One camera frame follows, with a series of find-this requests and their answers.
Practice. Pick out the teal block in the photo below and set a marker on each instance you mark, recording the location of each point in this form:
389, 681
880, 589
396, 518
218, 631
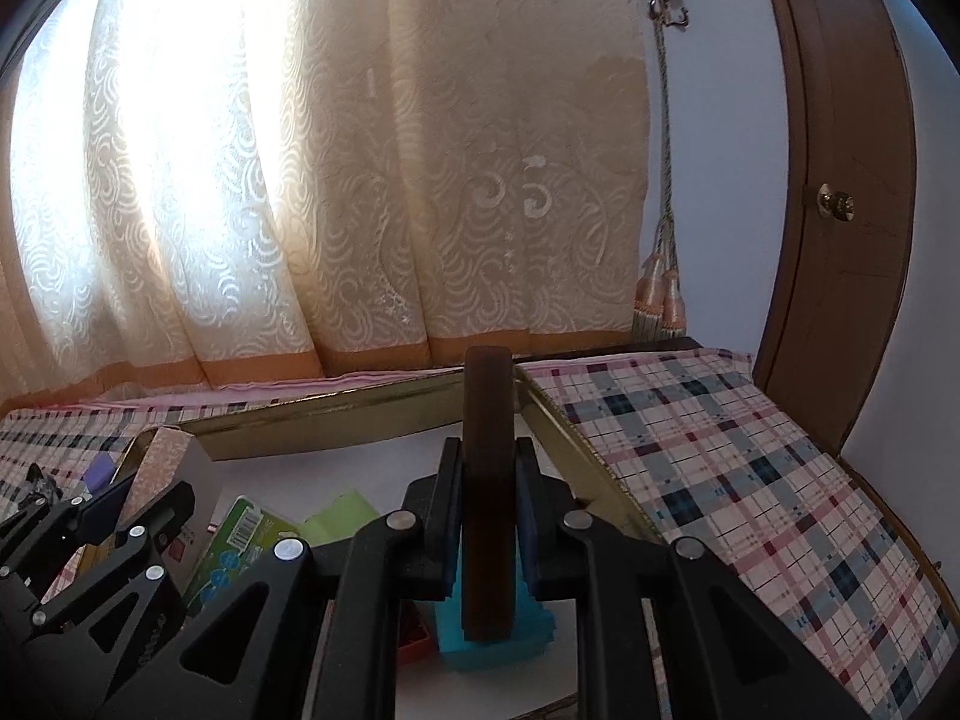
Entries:
454, 651

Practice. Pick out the brown wooden door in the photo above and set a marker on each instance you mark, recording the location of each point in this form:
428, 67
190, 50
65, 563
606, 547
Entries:
840, 90

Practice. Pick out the green white packet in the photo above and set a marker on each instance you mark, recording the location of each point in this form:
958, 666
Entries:
232, 540

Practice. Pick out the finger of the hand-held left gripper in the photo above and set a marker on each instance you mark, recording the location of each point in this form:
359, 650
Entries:
142, 547
101, 510

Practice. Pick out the brown block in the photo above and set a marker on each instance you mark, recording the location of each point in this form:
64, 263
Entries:
487, 465

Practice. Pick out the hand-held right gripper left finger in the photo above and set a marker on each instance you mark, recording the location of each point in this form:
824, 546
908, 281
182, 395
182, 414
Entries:
450, 487

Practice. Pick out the curtain tieback with tassels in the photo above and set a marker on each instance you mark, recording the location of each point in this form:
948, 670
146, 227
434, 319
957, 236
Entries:
664, 292

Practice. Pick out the beige lace curtain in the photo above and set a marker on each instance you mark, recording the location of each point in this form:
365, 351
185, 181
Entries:
300, 165

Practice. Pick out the red block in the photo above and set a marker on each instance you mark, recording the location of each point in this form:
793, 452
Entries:
416, 634

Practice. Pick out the black clip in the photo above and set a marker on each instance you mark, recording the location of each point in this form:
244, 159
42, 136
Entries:
37, 487

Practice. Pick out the purple pink box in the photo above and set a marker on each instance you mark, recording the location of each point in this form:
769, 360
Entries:
99, 474

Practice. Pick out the plaid bed sheet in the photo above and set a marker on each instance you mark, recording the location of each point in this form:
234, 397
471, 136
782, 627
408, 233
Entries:
750, 502

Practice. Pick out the brass door knob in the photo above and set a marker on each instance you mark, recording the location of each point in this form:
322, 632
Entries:
836, 202

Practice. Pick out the green toy brick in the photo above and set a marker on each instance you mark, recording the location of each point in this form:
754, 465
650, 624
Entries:
337, 517

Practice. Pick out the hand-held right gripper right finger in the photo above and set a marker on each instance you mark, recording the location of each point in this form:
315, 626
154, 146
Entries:
527, 499

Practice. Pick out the pink patterned box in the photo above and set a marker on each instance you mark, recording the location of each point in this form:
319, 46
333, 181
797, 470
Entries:
161, 472

